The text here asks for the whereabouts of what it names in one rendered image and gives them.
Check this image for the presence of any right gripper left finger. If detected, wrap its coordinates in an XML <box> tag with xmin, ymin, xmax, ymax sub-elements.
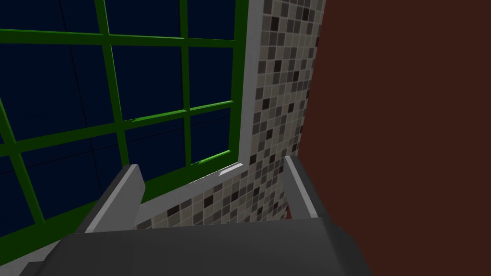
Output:
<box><xmin>75</xmin><ymin>164</ymin><xmax>146</xmax><ymax>234</ymax></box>

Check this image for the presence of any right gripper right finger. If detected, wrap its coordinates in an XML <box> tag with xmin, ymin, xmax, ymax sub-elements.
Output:
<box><xmin>282</xmin><ymin>155</ymin><xmax>330</xmax><ymax>220</ymax></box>

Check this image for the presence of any green framed window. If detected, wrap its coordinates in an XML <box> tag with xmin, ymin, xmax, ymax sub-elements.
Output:
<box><xmin>0</xmin><ymin>0</ymin><xmax>265</xmax><ymax>266</ymax></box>

